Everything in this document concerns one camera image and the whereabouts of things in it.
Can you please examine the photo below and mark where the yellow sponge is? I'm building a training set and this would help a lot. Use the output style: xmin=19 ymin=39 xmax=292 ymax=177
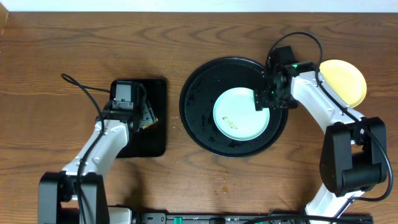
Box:
xmin=140 ymin=108 xmax=158 ymax=129

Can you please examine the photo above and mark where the light blue plate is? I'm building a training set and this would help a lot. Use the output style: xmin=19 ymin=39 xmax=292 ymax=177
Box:
xmin=213 ymin=87 xmax=271 ymax=141

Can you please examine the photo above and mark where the yellow plate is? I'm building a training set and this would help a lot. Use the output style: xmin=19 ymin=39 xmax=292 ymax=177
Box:
xmin=320 ymin=59 xmax=367 ymax=108

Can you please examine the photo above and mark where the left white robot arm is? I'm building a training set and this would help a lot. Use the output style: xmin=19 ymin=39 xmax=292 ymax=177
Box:
xmin=38 ymin=95 xmax=157 ymax=223

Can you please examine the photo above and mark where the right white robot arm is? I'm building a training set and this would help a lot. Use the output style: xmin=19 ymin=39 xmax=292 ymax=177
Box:
xmin=254 ymin=59 xmax=393 ymax=223

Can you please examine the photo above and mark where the black rectangular tray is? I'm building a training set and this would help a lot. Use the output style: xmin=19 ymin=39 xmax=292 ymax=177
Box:
xmin=109 ymin=79 xmax=167 ymax=158

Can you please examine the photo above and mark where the black round tray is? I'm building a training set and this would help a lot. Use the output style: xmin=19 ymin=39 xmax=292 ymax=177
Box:
xmin=179 ymin=57 xmax=289 ymax=158

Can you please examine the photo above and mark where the left black cable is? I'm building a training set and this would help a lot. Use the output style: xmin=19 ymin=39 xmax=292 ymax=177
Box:
xmin=60 ymin=73 xmax=111 ymax=224

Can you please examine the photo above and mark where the black cable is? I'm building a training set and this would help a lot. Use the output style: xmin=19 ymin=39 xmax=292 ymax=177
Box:
xmin=60 ymin=73 xmax=111 ymax=224
xmin=267 ymin=31 xmax=394 ymax=203

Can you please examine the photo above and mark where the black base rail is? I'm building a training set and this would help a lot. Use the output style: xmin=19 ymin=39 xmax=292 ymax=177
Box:
xmin=140 ymin=213 xmax=374 ymax=224

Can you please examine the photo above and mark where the right black cable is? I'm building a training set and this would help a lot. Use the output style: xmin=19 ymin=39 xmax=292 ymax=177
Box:
xmin=267 ymin=31 xmax=394 ymax=203

